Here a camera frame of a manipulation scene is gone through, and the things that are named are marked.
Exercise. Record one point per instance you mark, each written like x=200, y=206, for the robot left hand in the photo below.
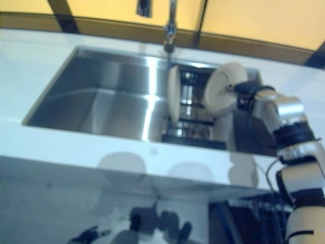
x=87, y=235

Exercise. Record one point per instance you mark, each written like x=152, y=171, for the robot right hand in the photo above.
x=264, y=101

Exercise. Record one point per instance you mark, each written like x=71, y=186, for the cream round plate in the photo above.
x=174, y=94
x=221, y=94

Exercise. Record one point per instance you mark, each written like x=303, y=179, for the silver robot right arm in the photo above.
x=289, y=109

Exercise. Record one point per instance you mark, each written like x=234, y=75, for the black sink dish rack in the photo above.
x=193, y=142

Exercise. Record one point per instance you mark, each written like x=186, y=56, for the white dishes in rack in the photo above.
x=261, y=218

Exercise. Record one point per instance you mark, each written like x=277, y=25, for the chrome pull-down kitchen faucet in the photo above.
x=170, y=23

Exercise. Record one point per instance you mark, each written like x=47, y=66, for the stainless steel sink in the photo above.
x=101, y=101

